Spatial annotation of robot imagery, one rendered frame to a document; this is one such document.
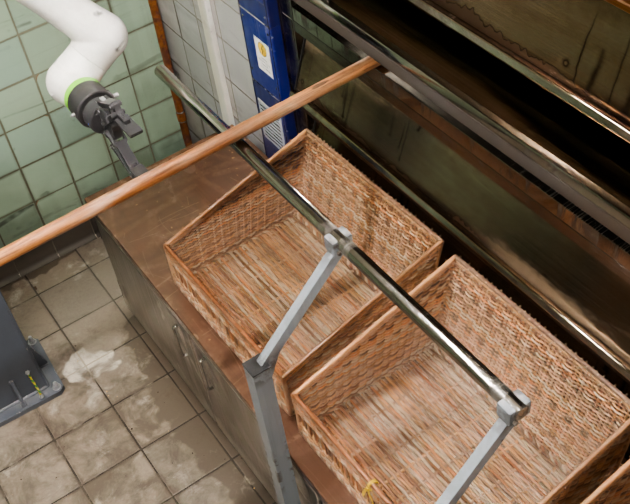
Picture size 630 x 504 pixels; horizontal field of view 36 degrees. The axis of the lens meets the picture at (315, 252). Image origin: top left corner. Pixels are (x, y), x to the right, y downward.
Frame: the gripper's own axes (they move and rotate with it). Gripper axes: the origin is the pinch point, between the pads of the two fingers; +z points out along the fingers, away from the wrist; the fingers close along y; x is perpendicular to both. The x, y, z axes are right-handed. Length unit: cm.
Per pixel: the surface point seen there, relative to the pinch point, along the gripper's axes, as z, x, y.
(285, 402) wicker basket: 34, -6, 56
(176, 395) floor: -31, 1, 119
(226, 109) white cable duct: -72, -55, 59
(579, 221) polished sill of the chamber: 71, -54, 0
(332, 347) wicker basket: 35, -19, 45
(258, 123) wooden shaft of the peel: 9.4, -23.4, -1.9
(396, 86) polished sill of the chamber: 16, -55, 1
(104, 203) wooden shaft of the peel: 9.3, 12.9, -1.5
